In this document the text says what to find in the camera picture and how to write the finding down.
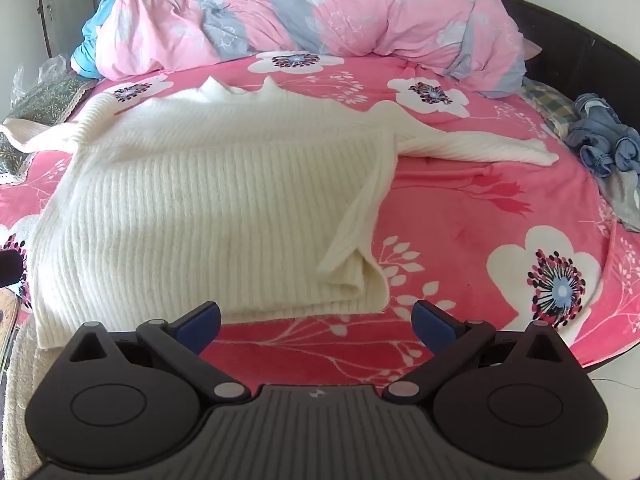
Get black headboard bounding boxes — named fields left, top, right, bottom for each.
left=502, top=0, right=640, bottom=111

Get thin black cable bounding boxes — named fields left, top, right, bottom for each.
left=589, top=376, right=640, bottom=391

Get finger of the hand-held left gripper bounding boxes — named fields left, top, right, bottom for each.
left=0, top=249, right=24, bottom=289

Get pink grey floral duvet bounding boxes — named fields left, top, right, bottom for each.
left=95, top=0, right=526, bottom=99

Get clear plastic bag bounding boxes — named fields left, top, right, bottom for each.
left=10, top=52, right=77, bottom=106

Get blue denim jeans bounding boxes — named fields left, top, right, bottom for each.
left=565, top=92, right=640, bottom=179

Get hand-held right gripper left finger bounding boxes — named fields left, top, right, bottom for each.
left=61, top=301, right=252, bottom=404

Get grey door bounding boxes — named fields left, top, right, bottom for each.
left=34, top=0, right=97, bottom=73

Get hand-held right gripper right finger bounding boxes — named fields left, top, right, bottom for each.
left=382, top=300, right=577, bottom=404

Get blue cloth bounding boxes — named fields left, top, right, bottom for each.
left=70, top=0, right=119, bottom=81

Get checkered pillow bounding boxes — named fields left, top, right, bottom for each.
left=520, top=82, right=577, bottom=137

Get pink floral blanket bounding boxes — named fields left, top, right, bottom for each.
left=0, top=52, right=640, bottom=461

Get grey cloth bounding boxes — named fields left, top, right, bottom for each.
left=595, top=160, right=640, bottom=234

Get white knitted sweater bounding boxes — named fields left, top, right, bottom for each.
left=0, top=76, right=559, bottom=351

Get green floral pillow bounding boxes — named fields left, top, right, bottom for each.
left=0, top=72, right=94, bottom=186

